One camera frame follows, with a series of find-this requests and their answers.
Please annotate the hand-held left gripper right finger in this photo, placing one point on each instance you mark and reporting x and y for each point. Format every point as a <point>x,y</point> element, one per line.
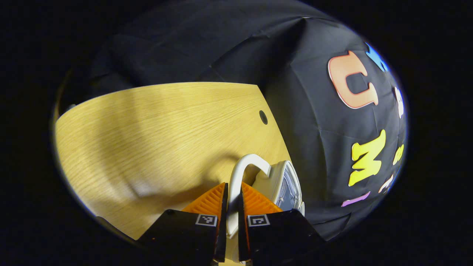
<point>242,236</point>

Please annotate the white suitcase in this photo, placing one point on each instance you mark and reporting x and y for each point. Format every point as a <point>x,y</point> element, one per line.
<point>286,184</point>

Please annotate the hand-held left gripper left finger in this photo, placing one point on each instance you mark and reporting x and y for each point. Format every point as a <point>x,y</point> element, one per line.
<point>223,229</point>

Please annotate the black backdrop cloth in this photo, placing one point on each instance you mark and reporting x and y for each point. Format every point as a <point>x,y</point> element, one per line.
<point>303,111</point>

